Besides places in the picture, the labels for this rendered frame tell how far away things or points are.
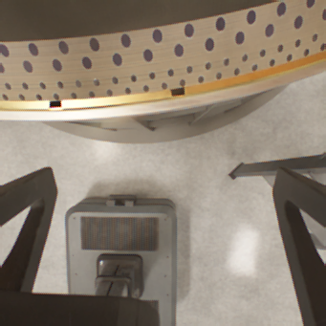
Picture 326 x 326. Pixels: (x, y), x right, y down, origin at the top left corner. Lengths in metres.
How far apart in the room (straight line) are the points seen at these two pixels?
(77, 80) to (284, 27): 0.26
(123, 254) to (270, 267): 0.83
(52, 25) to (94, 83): 0.09
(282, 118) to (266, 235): 0.64
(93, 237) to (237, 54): 1.17
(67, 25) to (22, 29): 0.05
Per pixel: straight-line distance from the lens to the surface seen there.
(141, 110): 0.42
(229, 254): 1.72
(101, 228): 1.41
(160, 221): 1.36
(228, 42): 0.39
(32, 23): 0.37
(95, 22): 0.36
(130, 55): 0.38
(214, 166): 1.60
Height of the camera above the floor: 1.57
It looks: 86 degrees down
